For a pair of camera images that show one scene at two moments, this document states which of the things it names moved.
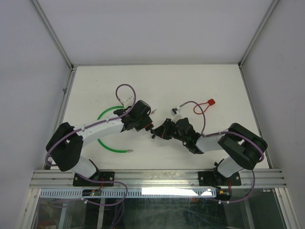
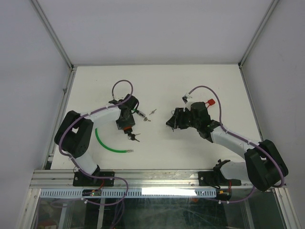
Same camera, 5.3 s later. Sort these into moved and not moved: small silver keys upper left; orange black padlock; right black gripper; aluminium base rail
Moved: right black gripper; orange black padlock
Not moved: aluminium base rail; small silver keys upper left
